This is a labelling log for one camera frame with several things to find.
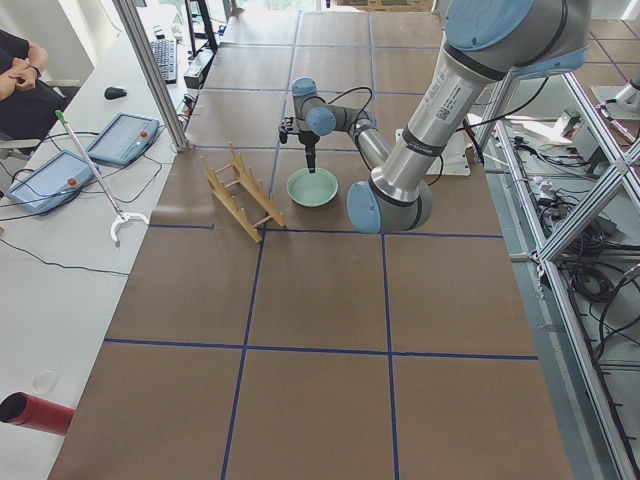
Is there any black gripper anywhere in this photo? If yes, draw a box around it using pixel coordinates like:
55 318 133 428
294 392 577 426
298 131 320 174

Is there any light green round plate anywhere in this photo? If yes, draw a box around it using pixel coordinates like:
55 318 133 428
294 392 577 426
287 167 339 208

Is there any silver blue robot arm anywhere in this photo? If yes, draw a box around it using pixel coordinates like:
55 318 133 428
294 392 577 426
279 1 592 233

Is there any wooden plate rack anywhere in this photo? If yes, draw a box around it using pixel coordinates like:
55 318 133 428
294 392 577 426
203 143 287 243

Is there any black keyboard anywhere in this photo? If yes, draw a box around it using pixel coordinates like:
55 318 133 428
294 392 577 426
150 38 178 84

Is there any far blue teach pendant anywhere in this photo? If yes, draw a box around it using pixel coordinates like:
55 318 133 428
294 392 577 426
87 112 160 166

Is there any blue teach pendant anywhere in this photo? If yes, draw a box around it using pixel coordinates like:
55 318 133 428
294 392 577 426
6 150 93 214
87 112 160 166

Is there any white reacher grabber tool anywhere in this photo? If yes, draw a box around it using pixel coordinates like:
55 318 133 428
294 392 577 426
55 110 149 248

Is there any black computer mouse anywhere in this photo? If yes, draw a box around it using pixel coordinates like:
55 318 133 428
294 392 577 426
104 86 127 100

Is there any near blue teach pendant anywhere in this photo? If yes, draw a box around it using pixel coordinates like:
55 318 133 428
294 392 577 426
6 150 93 214

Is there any seated person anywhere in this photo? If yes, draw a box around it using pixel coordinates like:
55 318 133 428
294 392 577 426
1 30 71 140

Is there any red cylinder bottle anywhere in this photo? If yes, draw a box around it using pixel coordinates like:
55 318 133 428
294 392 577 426
1 392 75 436

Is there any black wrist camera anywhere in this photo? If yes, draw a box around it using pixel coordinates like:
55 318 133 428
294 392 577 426
278 116 299 145

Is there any black braided cable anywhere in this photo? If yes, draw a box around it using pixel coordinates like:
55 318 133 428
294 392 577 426
324 86 377 132

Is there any aluminium frame column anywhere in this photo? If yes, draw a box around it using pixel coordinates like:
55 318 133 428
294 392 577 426
113 0 189 152

